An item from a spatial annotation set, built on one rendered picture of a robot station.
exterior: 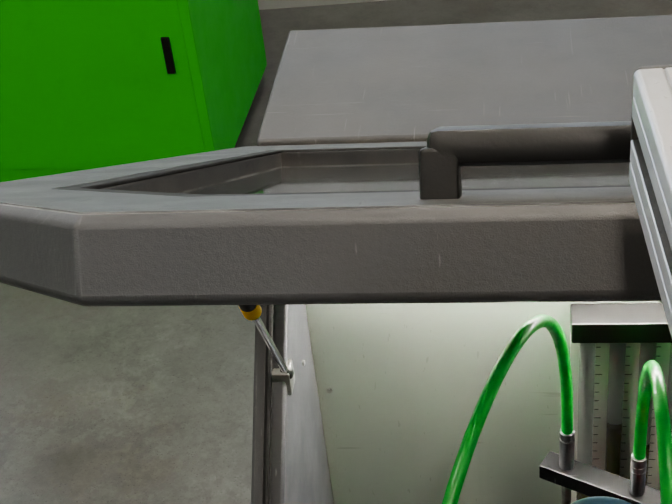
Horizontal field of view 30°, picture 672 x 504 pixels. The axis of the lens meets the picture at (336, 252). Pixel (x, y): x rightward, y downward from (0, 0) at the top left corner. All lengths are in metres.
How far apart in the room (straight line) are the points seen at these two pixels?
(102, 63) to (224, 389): 1.12
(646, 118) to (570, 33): 1.22
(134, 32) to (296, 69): 2.27
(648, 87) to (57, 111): 3.69
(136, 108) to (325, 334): 2.48
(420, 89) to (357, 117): 0.09
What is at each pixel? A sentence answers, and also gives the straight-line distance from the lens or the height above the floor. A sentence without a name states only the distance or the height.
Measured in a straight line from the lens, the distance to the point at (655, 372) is 1.29.
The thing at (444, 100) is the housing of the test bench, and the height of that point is 1.50.
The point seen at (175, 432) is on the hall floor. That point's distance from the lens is 3.29.
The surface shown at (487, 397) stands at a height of 1.41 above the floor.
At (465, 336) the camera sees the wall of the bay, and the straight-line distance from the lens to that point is 1.53.
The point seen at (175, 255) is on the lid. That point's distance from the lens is 0.49.
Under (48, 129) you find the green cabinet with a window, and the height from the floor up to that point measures 0.29.
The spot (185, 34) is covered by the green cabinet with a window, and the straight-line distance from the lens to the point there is 3.79.
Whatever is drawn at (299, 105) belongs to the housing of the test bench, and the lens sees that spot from 1.50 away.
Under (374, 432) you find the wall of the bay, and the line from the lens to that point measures 1.65.
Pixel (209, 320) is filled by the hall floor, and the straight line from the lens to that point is 3.61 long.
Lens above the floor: 2.23
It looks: 36 degrees down
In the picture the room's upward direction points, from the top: 7 degrees counter-clockwise
